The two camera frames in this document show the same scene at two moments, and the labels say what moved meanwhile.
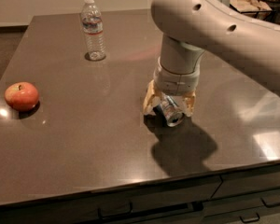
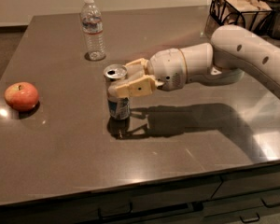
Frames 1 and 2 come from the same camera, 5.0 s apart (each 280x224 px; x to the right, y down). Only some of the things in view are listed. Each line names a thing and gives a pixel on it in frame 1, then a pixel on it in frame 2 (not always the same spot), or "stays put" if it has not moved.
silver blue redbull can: x=170 y=111 to x=119 y=108
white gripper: x=176 y=80 to x=166 y=67
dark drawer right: x=237 y=184 stays put
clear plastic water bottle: x=92 y=30 stays put
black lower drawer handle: x=250 y=221 stays put
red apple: x=21 y=96 stays put
